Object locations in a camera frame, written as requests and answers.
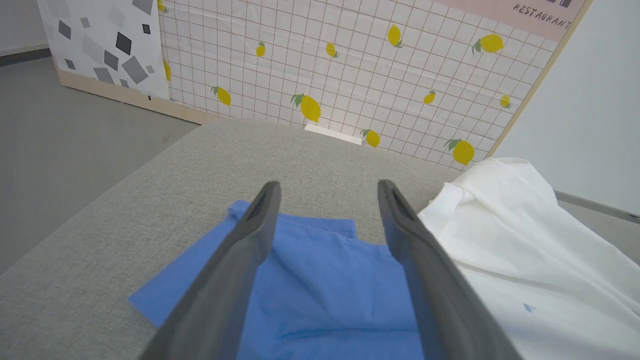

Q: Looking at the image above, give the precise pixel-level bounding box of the white box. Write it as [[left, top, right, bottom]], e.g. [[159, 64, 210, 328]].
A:
[[304, 123, 362, 146]]

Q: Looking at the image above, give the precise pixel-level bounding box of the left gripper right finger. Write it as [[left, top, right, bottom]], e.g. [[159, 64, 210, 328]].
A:
[[377, 179, 521, 360]]

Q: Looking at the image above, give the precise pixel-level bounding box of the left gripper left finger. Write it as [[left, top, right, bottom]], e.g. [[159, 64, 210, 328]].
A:
[[140, 181, 282, 360]]

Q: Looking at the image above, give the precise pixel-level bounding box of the white panel with grey squares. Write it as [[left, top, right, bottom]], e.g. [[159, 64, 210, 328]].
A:
[[37, 0, 171, 101]]

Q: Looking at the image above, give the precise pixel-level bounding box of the pink restaurant poster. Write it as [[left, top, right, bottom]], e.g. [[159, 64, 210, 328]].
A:
[[435, 0, 586, 43]]

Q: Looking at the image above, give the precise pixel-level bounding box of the blue and white shirt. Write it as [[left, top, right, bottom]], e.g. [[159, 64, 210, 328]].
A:
[[128, 157, 640, 360]]

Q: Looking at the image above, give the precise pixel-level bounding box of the lemon print grid screen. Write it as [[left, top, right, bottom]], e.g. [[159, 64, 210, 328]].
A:
[[157, 0, 561, 168]]

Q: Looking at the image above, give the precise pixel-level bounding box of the lemon-print partition screen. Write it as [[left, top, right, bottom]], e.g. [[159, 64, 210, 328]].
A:
[[56, 0, 594, 161]]

